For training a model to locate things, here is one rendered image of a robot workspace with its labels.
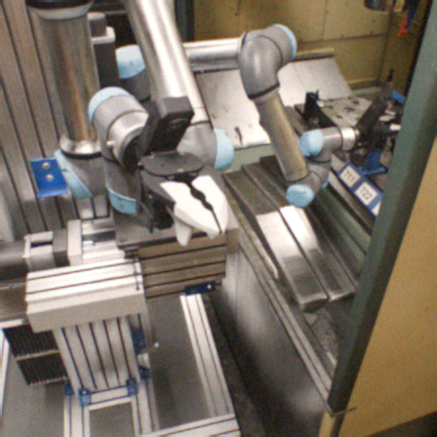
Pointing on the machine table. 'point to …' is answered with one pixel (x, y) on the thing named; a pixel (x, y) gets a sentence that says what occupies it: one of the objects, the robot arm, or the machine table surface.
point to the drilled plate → (340, 112)
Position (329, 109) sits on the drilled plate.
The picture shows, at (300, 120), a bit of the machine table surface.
